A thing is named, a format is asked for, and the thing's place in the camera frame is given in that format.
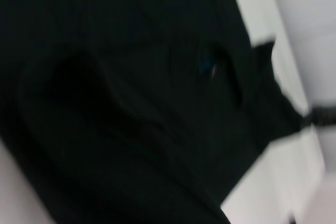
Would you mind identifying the black shirt with FREE print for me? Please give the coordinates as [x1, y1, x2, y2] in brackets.
[0, 0, 307, 224]

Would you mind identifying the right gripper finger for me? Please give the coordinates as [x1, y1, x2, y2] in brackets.
[301, 105, 336, 128]

